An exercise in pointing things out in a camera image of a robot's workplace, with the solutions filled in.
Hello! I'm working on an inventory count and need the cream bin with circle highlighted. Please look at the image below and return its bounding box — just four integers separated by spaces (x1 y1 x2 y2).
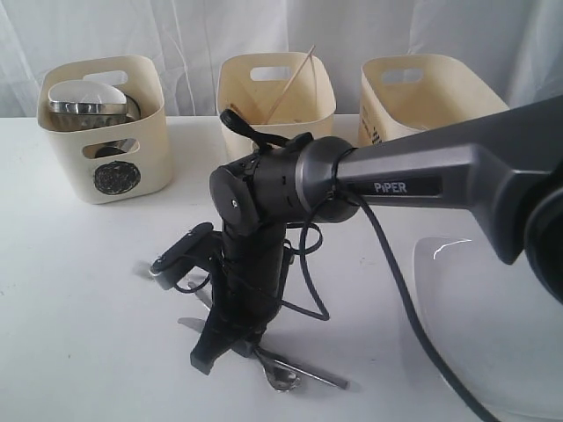
37 55 172 204

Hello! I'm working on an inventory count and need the steel long-handled spoon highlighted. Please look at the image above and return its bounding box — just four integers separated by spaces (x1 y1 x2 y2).
254 347 302 392

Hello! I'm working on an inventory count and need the white curtain backdrop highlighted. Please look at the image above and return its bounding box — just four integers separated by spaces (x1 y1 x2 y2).
1 1 562 118

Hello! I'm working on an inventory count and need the stainless steel bowl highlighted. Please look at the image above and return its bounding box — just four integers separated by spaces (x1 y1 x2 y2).
48 100 128 132

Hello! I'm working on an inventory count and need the steel table knife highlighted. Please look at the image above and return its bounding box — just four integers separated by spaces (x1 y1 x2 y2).
178 317 350 390

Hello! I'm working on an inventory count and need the cream bin with triangle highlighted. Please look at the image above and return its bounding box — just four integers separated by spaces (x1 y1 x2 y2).
216 52 336 139

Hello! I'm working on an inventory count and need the small steel fork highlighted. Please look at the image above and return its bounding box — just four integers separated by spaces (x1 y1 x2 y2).
132 261 213 309

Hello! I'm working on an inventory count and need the cream bin with square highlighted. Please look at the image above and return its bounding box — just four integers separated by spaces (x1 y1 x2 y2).
358 54 508 146

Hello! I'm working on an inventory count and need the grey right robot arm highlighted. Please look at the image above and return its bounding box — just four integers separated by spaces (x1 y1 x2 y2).
190 97 562 374

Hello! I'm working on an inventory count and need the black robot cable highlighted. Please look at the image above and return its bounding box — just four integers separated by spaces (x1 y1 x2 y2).
173 144 498 422

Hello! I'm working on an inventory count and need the small white ceramic bowl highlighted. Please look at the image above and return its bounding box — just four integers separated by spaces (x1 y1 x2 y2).
48 80 127 105

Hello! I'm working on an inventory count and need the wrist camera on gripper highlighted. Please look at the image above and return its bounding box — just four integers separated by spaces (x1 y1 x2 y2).
149 222 216 290

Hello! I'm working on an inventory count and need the large white square plate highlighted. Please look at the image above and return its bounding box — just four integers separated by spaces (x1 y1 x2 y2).
393 236 562 421

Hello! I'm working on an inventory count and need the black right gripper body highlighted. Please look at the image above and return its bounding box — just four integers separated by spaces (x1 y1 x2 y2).
193 223 292 338

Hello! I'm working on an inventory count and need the steel mug with handle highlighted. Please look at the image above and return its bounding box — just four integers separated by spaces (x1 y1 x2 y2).
94 95 141 158

